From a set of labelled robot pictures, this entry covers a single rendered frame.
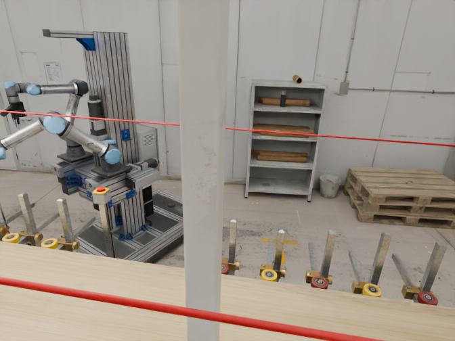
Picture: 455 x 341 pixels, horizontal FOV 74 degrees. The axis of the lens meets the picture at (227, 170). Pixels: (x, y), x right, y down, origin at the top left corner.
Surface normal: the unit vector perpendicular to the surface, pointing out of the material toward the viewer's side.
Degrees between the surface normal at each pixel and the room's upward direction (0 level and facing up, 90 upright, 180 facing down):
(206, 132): 90
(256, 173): 90
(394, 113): 90
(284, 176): 90
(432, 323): 0
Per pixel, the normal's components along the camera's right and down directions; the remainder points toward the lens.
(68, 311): 0.03, -0.92
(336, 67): -0.07, 0.39
